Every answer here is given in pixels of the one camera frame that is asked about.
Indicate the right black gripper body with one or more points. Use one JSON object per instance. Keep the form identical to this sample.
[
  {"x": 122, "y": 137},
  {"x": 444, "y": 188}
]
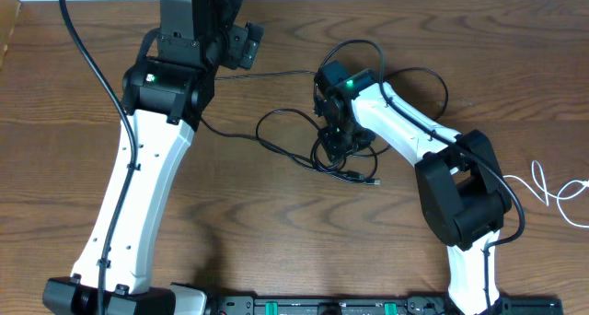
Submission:
[{"x": 344, "y": 138}]

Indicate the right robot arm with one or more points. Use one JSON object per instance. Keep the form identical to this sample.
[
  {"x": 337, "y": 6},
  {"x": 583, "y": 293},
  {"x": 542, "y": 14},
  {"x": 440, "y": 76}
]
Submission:
[{"x": 457, "y": 174}]

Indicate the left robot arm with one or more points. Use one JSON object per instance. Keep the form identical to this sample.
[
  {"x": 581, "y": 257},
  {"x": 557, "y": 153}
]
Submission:
[{"x": 164, "y": 95}]

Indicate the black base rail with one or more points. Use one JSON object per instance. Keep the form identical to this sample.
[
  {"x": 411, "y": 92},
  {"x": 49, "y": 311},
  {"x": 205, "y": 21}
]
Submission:
[{"x": 415, "y": 305}]

